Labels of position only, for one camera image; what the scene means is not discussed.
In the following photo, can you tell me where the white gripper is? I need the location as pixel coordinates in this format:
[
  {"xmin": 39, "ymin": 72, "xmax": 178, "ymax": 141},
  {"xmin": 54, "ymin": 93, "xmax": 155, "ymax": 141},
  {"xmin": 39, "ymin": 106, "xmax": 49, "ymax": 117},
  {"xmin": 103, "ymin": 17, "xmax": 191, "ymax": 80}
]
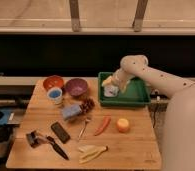
[{"xmin": 101, "ymin": 68, "xmax": 134, "ymax": 93}]

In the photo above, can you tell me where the yellow banana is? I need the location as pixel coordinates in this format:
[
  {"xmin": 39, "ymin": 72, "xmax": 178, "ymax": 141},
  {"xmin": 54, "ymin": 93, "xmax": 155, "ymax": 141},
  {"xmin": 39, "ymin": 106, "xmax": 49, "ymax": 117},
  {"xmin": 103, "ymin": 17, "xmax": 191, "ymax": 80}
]
[{"xmin": 78, "ymin": 145, "xmax": 108, "ymax": 164}]

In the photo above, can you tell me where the black remote control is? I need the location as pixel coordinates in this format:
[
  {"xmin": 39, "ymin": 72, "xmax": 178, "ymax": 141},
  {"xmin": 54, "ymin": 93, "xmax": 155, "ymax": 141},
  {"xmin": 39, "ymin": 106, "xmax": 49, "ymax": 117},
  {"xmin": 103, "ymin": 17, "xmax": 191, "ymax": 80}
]
[{"xmin": 51, "ymin": 122, "xmax": 70, "ymax": 143}]

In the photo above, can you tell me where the white cup blue inside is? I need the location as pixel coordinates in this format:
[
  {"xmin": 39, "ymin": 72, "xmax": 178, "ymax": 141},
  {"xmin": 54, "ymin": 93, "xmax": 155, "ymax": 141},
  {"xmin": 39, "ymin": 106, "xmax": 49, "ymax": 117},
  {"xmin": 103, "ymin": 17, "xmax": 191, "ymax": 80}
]
[{"xmin": 47, "ymin": 87, "xmax": 63, "ymax": 105}]

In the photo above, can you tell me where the orange bowl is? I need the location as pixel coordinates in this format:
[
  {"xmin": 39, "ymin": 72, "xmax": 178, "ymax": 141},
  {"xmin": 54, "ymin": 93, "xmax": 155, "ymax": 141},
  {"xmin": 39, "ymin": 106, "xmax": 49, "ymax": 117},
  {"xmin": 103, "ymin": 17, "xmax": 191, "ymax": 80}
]
[{"xmin": 43, "ymin": 75, "xmax": 64, "ymax": 91}]

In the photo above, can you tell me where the right metal frame post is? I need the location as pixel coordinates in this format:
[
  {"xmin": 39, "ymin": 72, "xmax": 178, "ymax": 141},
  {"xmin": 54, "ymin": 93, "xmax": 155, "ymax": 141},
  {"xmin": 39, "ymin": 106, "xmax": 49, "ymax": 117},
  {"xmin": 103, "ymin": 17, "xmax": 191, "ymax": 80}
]
[{"xmin": 132, "ymin": 0, "xmax": 148, "ymax": 32}]

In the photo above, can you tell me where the grey brush tool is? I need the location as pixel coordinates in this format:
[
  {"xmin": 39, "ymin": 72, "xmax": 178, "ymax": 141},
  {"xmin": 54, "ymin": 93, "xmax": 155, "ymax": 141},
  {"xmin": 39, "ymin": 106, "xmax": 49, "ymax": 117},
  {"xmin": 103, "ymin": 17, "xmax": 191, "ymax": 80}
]
[{"xmin": 26, "ymin": 131, "xmax": 47, "ymax": 148}]

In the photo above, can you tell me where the metal frame post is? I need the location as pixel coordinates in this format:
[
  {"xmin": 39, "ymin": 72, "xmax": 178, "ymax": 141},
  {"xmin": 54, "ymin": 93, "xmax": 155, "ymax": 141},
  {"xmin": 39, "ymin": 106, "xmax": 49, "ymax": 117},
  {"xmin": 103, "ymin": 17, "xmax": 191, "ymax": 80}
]
[
  {"xmin": 132, "ymin": 0, "xmax": 148, "ymax": 32},
  {"xmin": 69, "ymin": 0, "xmax": 81, "ymax": 32}
]

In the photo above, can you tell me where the brown pine cone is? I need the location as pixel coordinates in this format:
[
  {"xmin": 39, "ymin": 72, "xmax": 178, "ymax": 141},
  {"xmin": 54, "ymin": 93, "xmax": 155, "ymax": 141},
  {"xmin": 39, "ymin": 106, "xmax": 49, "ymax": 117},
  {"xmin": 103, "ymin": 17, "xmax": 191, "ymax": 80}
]
[{"xmin": 80, "ymin": 98, "xmax": 95, "ymax": 113}]

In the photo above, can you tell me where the white towel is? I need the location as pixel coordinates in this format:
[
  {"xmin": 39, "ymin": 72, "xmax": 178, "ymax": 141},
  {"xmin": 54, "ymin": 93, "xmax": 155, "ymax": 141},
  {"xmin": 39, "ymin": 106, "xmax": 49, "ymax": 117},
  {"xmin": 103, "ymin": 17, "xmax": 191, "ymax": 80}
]
[{"xmin": 104, "ymin": 85, "xmax": 119, "ymax": 97}]

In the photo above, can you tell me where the black kitchen knife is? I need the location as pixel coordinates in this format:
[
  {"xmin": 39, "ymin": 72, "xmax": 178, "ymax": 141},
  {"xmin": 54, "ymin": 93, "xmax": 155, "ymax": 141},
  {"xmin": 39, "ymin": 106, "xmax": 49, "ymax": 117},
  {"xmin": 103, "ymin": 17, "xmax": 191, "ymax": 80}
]
[{"xmin": 46, "ymin": 136, "xmax": 69, "ymax": 160}]

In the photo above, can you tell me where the purple bowl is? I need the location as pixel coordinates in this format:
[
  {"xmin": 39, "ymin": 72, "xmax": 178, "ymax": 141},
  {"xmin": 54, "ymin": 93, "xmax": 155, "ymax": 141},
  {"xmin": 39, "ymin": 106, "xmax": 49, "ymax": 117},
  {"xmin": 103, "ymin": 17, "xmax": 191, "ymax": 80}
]
[{"xmin": 65, "ymin": 78, "xmax": 88, "ymax": 97}]

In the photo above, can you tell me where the metal spoon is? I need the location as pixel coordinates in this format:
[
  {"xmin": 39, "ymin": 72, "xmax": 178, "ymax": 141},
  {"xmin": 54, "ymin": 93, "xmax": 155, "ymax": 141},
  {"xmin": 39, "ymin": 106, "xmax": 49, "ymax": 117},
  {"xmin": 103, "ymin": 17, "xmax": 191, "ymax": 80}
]
[{"xmin": 77, "ymin": 117, "xmax": 91, "ymax": 141}]

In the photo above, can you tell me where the blue and black object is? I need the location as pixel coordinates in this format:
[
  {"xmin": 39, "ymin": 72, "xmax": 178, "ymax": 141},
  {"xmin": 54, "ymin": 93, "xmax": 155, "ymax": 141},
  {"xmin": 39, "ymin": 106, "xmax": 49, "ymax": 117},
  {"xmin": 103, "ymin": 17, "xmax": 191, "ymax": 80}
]
[{"xmin": 0, "ymin": 105, "xmax": 16, "ymax": 136}]

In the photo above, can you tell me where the left metal frame post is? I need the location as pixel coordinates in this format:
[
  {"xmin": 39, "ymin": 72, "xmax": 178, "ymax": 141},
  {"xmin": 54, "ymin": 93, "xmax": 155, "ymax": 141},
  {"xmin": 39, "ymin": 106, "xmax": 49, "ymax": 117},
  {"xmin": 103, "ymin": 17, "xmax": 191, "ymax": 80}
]
[{"xmin": 69, "ymin": 0, "xmax": 81, "ymax": 32}]

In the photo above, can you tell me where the green plastic tray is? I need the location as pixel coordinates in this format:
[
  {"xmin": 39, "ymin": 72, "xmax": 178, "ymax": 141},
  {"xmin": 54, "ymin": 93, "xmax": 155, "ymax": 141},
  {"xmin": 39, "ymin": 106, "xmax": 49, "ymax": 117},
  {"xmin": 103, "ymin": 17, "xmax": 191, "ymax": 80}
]
[{"xmin": 98, "ymin": 72, "xmax": 151, "ymax": 107}]

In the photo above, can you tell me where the orange fruit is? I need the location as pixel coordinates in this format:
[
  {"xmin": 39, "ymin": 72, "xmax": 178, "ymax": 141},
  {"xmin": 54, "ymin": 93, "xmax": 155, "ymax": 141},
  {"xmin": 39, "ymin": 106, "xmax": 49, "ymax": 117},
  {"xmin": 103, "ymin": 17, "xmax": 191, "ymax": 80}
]
[{"xmin": 116, "ymin": 118, "xmax": 130, "ymax": 133}]

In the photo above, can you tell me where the red chili pepper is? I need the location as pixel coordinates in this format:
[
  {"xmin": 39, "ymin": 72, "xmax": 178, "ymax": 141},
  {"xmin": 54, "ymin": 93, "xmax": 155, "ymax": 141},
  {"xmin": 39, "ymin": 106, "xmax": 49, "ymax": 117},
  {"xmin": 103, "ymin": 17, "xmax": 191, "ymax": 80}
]
[{"xmin": 94, "ymin": 116, "xmax": 111, "ymax": 136}]

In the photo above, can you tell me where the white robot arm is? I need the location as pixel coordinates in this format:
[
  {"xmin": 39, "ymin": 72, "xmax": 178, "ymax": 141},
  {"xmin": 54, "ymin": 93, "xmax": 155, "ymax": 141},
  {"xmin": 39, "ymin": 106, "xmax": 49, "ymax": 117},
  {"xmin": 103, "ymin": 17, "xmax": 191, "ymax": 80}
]
[{"xmin": 102, "ymin": 55, "xmax": 195, "ymax": 171}]

